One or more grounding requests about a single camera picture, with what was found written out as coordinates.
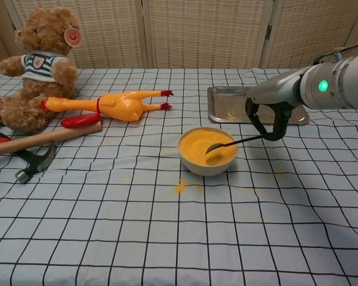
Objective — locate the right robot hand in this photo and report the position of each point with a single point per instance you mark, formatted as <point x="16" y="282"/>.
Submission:
<point x="274" y="89"/>

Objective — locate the black spoon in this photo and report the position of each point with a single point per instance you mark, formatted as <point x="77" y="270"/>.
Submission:
<point x="214" y="146"/>

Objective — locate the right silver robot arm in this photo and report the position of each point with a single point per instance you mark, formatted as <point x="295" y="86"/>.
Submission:
<point x="346" y="83"/>

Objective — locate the silver metal tray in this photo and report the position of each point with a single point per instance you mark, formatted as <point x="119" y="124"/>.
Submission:
<point x="226" y="104"/>

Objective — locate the orange powder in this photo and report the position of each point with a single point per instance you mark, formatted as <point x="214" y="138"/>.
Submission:
<point x="194" y="146"/>

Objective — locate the white bowl of yellow powder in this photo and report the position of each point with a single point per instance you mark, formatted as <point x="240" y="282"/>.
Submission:
<point x="206" y="169"/>

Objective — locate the yellow powder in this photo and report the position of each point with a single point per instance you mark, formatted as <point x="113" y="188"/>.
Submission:
<point x="180" y="187"/>

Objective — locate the beige woven folding screen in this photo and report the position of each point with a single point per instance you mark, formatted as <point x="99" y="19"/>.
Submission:
<point x="197" y="32"/>

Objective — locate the yellow rubber chicken toy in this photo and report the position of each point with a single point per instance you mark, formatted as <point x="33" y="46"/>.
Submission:
<point x="122" y="104"/>

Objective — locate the brown teddy bear striped shirt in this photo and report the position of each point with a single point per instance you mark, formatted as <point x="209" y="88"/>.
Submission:
<point x="38" y="89"/>

